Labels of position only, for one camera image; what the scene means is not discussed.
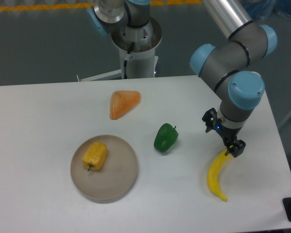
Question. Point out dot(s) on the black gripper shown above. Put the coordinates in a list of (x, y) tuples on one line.
[(228, 131)]

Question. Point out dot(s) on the yellow bell pepper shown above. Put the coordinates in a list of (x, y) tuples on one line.
[(95, 156)]

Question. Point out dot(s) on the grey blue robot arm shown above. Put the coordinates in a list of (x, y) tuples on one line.
[(223, 69)]

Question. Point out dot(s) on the green bell pepper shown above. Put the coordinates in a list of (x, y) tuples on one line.
[(165, 138)]

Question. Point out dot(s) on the beige round plate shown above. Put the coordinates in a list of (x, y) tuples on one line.
[(116, 176)]

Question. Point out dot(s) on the yellow banana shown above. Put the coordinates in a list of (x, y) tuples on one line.
[(213, 174)]

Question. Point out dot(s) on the orange triangular bread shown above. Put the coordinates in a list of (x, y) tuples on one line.
[(122, 102)]

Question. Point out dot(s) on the blue plastic bags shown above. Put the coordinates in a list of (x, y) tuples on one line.
[(261, 9)]

